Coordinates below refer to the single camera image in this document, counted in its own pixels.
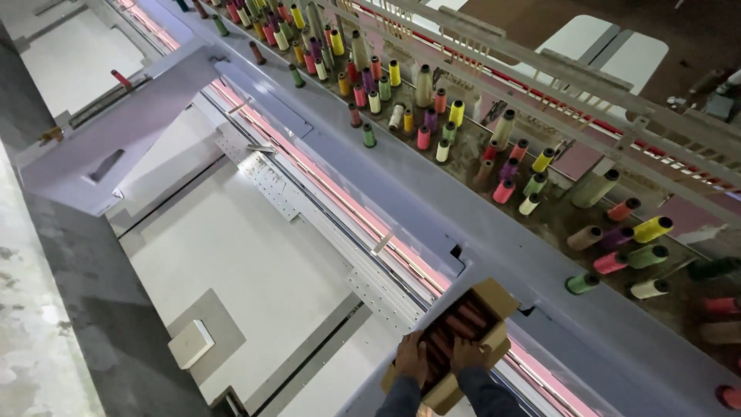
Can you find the person's right hand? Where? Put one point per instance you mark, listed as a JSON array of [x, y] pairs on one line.
[[468, 354]]

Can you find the person's left hand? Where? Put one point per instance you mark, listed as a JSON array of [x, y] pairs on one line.
[[412, 360]]

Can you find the person's right fingers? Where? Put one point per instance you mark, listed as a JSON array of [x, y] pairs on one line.
[[472, 347]]

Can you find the person's left fingers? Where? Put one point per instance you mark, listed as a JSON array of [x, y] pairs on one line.
[[410, 340]]

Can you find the brown cardboard box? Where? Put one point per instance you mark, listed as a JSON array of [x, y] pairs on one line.
[[492, 298]]

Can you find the batch of reddish-brown thread spools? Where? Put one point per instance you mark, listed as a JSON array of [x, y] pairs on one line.
[[460, 325]]

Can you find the grey embroidery machine beam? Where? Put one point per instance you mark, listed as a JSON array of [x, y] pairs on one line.
[[405, 191]]

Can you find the pink fabric strip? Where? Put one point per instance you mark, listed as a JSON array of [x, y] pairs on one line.
[[347, 200]]

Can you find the white machine bed panels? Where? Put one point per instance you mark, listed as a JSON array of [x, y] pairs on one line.
[[231, 260]]

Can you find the rows of colourful thread cones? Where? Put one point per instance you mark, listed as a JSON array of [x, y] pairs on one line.
[[652, 229]]

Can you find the small white box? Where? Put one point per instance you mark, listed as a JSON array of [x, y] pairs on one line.
[[191, 343]]

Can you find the grey metal thread guide rack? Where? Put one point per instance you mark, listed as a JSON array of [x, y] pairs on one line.
[[584, 75]]

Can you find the white folding table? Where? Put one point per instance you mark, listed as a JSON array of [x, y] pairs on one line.
[[631, 61], [570, 40]]

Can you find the heap of clutter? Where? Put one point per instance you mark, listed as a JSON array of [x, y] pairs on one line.
[[721, 95]]

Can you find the lone red thread spool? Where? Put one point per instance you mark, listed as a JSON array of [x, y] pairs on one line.
[[121, 78]]

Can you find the small brass fitting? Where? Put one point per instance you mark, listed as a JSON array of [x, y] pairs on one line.
[[51, 134]]

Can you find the perforated metal frame rail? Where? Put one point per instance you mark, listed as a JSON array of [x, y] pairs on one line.
[[272, 185]]

